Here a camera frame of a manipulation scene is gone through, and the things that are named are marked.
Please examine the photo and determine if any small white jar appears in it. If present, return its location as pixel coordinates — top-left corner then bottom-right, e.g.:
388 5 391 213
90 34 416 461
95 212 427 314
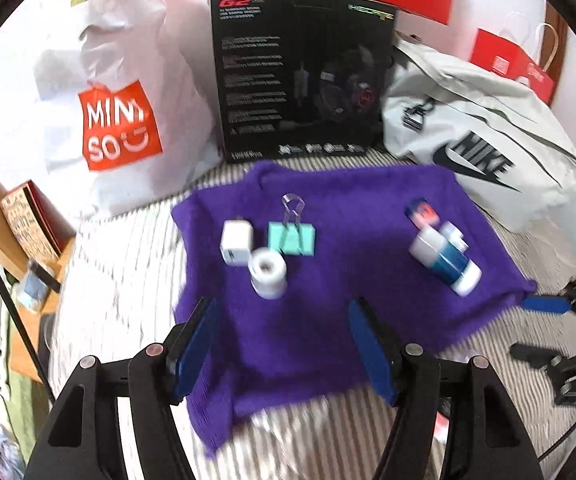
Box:
440 221 470 252

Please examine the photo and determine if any white tape roll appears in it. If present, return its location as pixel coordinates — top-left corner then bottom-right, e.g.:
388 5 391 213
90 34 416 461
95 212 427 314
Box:
247 247 289 302

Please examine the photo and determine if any blue tissue pack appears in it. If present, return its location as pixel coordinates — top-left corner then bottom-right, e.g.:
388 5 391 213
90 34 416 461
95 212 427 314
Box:
14 260 62 315

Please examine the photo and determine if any brown wooden door frame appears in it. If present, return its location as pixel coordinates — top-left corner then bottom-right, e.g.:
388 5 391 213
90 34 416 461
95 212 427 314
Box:
543 2 571 106

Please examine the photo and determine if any black cardboard box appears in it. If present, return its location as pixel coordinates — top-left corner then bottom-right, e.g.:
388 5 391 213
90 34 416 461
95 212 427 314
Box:
209 0 399 164

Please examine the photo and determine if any white plastic shopping bag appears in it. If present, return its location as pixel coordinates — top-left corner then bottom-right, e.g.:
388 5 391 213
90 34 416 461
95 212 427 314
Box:
32 0 225 220

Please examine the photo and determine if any green blanket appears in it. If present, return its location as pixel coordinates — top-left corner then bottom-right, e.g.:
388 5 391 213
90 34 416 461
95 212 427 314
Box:
6 374 48 461

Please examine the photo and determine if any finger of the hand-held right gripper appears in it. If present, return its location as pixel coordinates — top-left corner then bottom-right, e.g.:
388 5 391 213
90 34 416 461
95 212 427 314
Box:
522 277 576 328
510 341 571 372

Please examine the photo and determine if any small red paper bag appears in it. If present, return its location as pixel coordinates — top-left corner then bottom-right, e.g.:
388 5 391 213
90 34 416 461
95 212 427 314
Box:
469 10 558 107

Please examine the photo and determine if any striped grey quilt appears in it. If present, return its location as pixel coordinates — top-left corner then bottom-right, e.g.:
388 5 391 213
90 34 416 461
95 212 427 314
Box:
48 152 576 480

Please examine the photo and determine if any patterned brown notebook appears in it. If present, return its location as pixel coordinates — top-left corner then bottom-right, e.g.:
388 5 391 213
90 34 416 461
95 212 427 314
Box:
0 179 76 262

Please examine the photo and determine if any blue white bottle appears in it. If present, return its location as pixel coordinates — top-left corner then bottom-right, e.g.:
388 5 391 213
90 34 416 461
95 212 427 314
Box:
408 227 483 297

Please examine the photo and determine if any white charger adapter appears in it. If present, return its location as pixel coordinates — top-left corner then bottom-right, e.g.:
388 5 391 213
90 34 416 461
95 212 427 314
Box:
221 217 255 267

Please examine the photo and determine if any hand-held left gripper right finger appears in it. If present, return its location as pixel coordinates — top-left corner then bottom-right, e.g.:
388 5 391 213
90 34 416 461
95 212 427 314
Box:
348 297 544 480

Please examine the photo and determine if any grey sports bag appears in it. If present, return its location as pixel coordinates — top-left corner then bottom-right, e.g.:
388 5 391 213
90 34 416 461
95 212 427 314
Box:
382 34 576 235

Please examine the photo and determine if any black phone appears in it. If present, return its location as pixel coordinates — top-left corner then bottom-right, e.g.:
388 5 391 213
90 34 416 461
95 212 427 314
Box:
36 314 57 358

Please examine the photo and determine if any black cable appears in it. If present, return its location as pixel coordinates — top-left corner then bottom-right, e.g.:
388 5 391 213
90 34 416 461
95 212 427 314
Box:
0 242 53 403
535 402 576 463

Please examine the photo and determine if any purple towel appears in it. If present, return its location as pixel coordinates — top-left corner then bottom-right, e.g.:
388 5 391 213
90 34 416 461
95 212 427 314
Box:
171 160 540 462

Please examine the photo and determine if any teal binder clip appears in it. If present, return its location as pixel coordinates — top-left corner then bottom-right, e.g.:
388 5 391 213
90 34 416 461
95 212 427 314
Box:
267 192 317 257

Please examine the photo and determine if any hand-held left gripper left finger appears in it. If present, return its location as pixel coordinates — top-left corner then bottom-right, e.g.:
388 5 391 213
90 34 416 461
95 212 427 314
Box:
22 296 221 480

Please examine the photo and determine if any wooden nightstand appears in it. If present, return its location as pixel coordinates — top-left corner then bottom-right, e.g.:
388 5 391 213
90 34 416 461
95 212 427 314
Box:
8 237 77 387

